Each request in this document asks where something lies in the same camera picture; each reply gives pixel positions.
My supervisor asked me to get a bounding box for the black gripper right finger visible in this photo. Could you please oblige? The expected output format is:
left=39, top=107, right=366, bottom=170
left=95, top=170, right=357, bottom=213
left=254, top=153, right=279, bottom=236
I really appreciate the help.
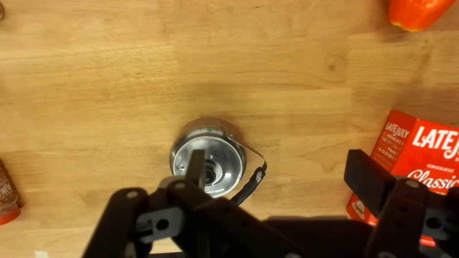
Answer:
left=345, top=150, right=398, bottom=217

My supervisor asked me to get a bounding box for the small orange labelled can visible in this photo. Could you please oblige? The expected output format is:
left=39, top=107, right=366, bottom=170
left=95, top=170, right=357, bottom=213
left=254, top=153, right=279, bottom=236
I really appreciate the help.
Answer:
left=0, top=161, right=22, bottom=226

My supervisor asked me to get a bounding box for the orange Late July cracker box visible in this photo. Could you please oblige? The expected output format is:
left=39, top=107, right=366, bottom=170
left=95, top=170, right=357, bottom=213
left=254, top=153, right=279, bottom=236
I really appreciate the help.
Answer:
left=345, top=110, right=459, bottom=250

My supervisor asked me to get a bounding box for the red orange tomato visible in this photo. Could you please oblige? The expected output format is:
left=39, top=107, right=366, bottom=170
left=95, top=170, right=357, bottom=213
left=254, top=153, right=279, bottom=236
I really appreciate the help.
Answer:
left=388, top=0, right=456, bottom=32

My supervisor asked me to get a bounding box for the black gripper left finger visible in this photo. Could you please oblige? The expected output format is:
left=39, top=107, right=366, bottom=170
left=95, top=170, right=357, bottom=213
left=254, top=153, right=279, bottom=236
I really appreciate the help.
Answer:
left=161, top=150, right=207, bottom=200

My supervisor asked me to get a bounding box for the round silver kettle lid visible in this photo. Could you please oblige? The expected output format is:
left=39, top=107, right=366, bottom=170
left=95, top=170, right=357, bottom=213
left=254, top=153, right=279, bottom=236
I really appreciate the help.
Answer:
left=170, top=135, right=246, bottom=198

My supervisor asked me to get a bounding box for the small silver metal kettle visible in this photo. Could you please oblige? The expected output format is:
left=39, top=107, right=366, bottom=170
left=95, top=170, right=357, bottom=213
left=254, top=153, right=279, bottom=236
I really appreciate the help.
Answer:
left=171, top=118, right=267, bottom=206

